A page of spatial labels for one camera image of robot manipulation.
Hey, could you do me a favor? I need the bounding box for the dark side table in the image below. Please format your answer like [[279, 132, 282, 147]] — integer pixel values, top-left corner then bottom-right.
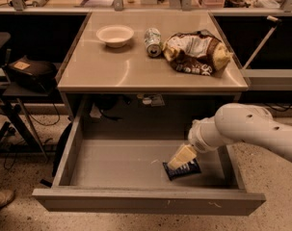
[[0, 32, 58, 161]]

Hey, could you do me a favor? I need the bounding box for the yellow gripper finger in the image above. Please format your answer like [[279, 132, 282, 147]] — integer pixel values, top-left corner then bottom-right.
[[167, 144, 197, 170]]

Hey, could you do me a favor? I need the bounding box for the crumpled brown chip bag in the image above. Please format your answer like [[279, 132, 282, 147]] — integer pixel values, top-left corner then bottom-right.
[[162, 30, 232, 76]]

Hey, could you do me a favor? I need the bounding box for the open grey top drawer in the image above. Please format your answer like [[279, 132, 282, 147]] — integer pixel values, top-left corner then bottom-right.
[[32, 96, 267, 217]]

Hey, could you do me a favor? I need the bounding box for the grey counter cabinet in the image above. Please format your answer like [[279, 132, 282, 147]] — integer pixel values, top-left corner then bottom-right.
[[58, 9, 248, 132]]

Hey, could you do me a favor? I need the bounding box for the white paper bowl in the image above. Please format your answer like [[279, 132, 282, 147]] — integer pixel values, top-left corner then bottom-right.
[[96, 25, 134, 48]]

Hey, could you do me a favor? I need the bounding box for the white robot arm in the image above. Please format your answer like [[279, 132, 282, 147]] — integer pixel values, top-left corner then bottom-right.
[[167, 103, 292, 170]]

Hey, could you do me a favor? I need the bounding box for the tan shoe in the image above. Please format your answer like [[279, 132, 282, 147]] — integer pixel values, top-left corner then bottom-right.
[[0, 190, 14, 208]]

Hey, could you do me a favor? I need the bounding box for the dark blue rxbar wrapper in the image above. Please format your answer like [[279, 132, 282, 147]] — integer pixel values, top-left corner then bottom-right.
[[163, 159, 201, 181]]

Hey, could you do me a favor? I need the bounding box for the crushed green soda can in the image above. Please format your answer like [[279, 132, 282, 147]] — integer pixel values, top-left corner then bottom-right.
[[144, 28, 162, 58]]

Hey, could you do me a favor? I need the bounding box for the grey stick with handle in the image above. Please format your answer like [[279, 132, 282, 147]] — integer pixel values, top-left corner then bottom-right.
[[242, 15, 281, 69]]

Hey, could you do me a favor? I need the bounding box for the black bag with label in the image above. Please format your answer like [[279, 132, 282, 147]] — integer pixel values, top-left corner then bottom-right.
[[7, 56, 57, 93]]

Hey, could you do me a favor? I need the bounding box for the black cable under counter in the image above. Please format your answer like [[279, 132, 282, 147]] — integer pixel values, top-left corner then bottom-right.
[[92, 94, 132, 122]]

